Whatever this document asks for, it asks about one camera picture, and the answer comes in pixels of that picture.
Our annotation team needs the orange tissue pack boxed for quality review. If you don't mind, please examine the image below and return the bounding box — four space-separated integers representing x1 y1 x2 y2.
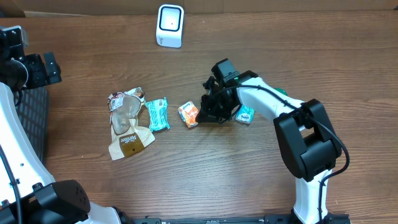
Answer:
178 101 199 128

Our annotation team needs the brown paper pastry bag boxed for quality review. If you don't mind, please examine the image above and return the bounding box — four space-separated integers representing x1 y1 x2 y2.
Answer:
108 87 155 161

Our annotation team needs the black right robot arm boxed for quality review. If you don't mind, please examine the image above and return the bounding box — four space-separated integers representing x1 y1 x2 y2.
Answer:
196 58 349 223

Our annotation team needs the white barcode scanner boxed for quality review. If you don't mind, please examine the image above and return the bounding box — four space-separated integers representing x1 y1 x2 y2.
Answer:
155 4 185 48

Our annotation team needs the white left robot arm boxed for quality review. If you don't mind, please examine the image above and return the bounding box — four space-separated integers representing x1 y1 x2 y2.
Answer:
1 26 128 224

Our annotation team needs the green round lid container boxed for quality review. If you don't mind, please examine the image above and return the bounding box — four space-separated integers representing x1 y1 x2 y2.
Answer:
275 88 288 96

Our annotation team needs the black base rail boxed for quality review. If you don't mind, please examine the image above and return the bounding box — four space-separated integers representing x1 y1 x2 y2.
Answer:
133 213 351 224

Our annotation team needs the teal snack pack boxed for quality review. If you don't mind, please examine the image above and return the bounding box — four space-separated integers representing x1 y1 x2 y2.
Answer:
144 97 170 132

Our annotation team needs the teal tissue pack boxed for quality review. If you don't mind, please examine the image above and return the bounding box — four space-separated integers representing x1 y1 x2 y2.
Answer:
235 105 255 124

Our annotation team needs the dark mesh basket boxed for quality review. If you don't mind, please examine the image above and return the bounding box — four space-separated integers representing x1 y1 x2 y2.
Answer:
14 87 49 164

